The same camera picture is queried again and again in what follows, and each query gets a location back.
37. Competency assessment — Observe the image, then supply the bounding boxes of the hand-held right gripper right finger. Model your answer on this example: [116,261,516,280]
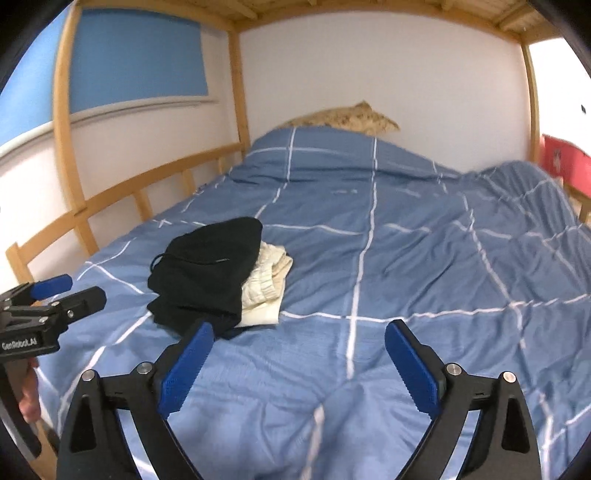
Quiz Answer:
[385,318,541,480]

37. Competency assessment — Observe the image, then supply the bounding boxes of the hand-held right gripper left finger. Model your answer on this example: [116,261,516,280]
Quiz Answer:
[55,320,215,480]

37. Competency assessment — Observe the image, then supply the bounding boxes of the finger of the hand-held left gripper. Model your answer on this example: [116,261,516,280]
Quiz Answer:
[0,274,73,308]
[9,286,108,322]

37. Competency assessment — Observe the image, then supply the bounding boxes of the black pants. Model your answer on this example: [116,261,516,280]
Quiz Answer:
[147,217,264,340]

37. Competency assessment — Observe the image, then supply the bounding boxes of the cream pants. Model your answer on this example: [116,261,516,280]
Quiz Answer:
[235,241,294,328]

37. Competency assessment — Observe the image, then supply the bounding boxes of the person's left hand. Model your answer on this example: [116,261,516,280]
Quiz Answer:
[18,357,42,424]

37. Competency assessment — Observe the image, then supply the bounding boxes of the blue checked blanket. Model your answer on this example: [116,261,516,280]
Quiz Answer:
[37,127,591,480]

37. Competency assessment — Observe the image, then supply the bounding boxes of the blue window blind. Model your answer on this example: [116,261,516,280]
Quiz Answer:
[0,7,218,144]

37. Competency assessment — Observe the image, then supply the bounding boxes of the red storage box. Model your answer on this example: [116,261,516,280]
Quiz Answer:
[540,134,591,195]

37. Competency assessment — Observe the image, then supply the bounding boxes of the beige patterned pillow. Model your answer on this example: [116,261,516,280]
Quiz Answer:
[277,100,400,136]

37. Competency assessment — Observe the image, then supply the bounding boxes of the wooden bed frame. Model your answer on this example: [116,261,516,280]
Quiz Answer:
[4,0,591,282]

